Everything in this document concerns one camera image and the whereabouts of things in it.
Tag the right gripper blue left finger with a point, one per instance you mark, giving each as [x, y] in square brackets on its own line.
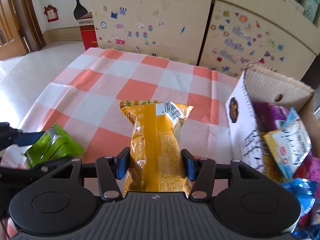
[122, 163]

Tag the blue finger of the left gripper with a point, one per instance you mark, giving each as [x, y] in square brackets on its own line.
[26, 139]

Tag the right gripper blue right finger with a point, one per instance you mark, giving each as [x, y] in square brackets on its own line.
[191, 165]

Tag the long yellow snack bag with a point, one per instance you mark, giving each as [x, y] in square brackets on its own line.
[156, 164]

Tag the green snack packet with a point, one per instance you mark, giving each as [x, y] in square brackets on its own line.
[55, 143]

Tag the purple snack packet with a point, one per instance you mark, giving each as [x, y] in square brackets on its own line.
[272, 117]

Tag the light blue white snack packet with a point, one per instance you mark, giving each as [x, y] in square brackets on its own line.
[289, 145]

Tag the pink snack packet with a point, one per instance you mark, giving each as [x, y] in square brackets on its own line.
[309, 168]

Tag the orange white checkered tablecloth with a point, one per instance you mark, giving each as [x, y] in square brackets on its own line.
[84, 100]

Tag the yellow snack packet in box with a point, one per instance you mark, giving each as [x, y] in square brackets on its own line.
[272, 171]

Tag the cardboard box with white flap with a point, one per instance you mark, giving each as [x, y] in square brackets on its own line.
[261, 84]

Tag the wooden door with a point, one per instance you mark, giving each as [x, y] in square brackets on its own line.
[20, 29]

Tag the blue snack packet in box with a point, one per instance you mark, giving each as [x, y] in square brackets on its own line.
[305, 191]

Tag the red box on floor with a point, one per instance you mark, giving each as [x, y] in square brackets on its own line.
[87, 31]

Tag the beige cabinet with stickers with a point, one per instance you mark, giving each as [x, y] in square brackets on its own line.
[221, 34]

